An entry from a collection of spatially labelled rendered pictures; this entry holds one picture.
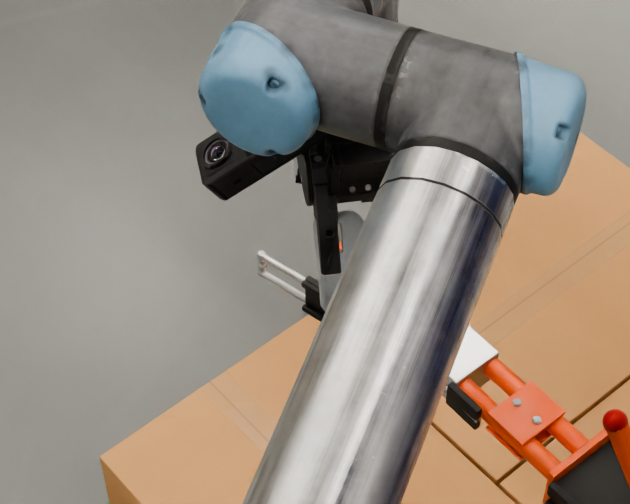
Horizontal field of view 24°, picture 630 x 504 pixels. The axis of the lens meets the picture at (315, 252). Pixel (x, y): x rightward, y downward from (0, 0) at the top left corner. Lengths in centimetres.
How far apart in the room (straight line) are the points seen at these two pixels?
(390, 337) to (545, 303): 152
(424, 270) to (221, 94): 17
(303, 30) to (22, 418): 203
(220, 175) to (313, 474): 38
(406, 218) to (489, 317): 146
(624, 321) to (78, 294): 119
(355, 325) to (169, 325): 216
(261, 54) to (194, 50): 261
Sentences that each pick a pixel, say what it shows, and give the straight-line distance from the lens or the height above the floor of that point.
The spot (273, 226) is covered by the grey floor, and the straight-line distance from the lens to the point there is 306.
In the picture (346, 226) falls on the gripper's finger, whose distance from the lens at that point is 108.
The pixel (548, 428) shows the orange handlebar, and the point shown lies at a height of 108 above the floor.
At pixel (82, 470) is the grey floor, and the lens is 274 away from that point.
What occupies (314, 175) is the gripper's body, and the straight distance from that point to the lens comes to 105.
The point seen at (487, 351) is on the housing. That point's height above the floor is 109.
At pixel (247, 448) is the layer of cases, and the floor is 54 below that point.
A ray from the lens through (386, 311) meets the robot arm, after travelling 76.
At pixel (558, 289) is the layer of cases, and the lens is 229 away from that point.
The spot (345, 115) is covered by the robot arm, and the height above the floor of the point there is 171.
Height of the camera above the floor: 231
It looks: 50 degrees down
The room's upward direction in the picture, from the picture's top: straight up
